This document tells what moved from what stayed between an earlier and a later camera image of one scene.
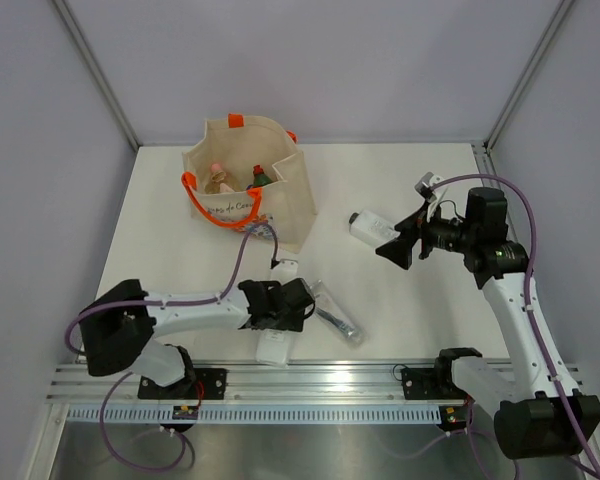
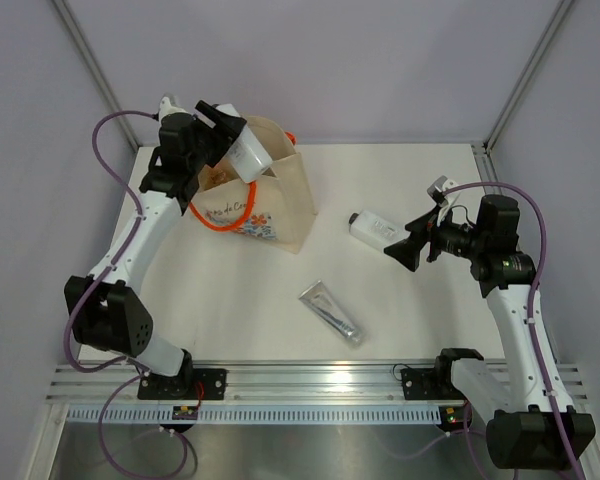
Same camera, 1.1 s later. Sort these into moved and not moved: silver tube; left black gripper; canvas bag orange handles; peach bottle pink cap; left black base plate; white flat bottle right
Moved: left black gripper; peach bottle pink cap
Not moved: canvas bag orange handles; left black base plate; silver tube; white flat bottle right
